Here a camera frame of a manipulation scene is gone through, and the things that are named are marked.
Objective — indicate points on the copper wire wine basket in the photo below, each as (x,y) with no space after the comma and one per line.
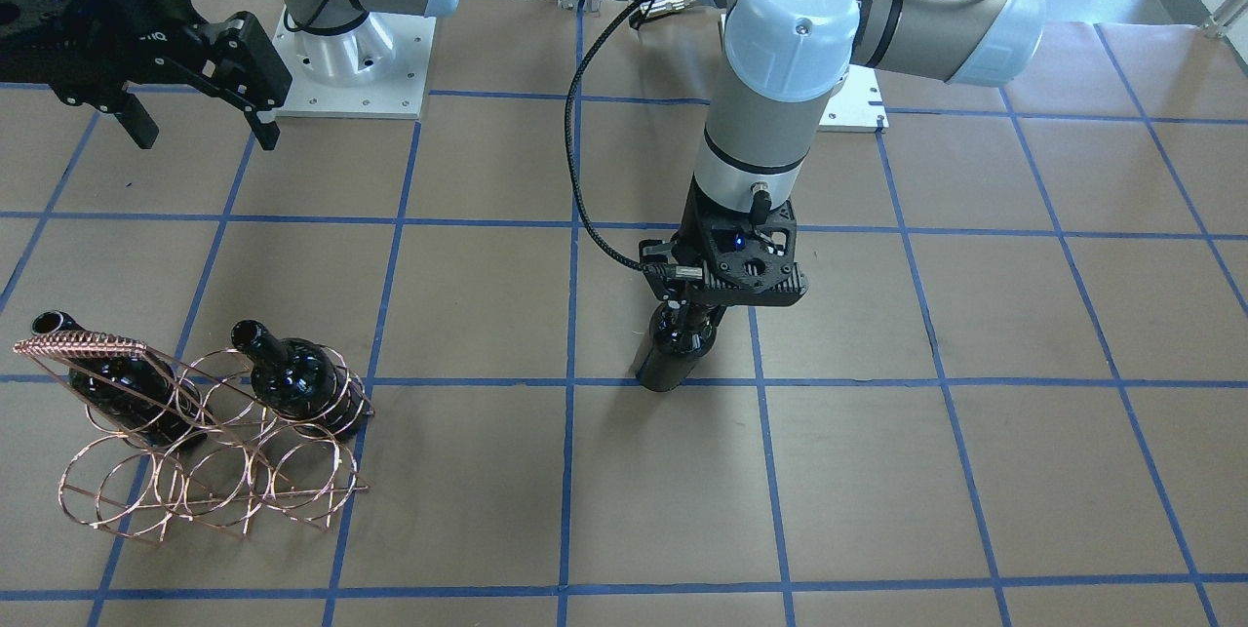
(235,459)

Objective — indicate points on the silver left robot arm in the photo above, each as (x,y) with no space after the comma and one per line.
(782,62)

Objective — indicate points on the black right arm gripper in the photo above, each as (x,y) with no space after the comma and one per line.
(146,8)

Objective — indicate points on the wine bottle in basket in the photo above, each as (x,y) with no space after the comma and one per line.
(140,396)
(298,380)

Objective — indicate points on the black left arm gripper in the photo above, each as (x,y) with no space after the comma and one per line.
(688,235)

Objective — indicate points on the dark glass wine bottle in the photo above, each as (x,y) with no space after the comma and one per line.
(680,335)

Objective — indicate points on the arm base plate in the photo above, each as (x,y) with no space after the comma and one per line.
(856,106)
(378,70)

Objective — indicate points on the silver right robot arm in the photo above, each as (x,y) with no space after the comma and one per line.
(331,17)

